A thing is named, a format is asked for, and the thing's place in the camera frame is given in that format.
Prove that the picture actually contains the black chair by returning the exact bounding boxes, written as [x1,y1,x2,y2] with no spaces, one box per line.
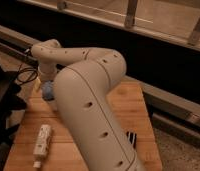
[0,54,28,158]

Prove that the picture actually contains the white tube bottle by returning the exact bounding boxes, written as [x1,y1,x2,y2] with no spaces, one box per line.
[33,124,52,169]

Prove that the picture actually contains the blue ceramic cup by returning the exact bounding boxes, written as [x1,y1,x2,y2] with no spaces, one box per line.
[42,81,54,101]

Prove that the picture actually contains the metal window frame rail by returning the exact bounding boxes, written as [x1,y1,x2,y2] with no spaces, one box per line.
[19,0,200,51]

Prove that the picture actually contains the black white striped object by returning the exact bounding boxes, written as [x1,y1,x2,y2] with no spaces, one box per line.
[126,132,137,148]

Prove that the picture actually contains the black cable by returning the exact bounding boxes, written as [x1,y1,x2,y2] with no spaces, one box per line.
[15,65,39,85]

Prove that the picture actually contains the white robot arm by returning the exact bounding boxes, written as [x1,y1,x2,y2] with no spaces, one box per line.
[31,39,146,171]

